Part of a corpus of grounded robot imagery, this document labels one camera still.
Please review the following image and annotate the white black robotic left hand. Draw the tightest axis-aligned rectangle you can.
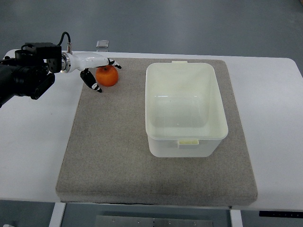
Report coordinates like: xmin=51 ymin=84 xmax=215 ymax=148
xmin=61 ymin=52 xmax=122 ymax=93

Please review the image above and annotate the orange fruit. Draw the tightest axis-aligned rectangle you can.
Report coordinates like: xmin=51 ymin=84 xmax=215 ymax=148
xmin=95 ymin=65 xmax=119 ymax=87

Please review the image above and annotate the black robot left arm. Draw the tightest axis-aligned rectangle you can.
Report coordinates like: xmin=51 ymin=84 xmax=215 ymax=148
xmin=0 ymin=43 xmax=62 ymax=106

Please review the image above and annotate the white plastic storage box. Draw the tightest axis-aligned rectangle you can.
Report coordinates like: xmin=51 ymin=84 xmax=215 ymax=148
xmin=145 ymin=61 xmax=228 ymax=157

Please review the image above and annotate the small clear plastic case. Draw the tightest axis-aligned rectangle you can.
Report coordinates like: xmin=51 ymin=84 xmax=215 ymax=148
xmin=96 ymin=40 xmax=109 ymax=49

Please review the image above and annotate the grey foam mat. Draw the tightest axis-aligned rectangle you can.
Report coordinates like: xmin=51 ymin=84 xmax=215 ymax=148
xmin=56 ymin=59 xmax=258 ymax=207

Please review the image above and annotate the white left table leg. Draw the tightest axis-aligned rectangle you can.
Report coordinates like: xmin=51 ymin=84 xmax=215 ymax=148
xmin=49 ymin=202 xmax=66 ymax=227

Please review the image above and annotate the white table leg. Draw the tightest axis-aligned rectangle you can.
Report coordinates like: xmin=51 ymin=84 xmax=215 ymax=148
xmin=49 ymin=202 xmax=66 ymax=227
xmin=230 ymin=210 xmax=243 ymax=227

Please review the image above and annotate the white right table leg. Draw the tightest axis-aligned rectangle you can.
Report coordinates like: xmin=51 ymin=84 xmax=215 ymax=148
xmin=230 ymin=210 xmax=243 ymax=227

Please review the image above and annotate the black table control panel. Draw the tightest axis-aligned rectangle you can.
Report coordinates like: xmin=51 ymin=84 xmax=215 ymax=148
xmin=259 ymin=211 xmax=303 ymax=218

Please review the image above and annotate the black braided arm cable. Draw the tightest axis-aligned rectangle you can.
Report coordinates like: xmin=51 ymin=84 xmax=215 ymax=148
xmin=57 ymin=32 xmax=73 ymax=53

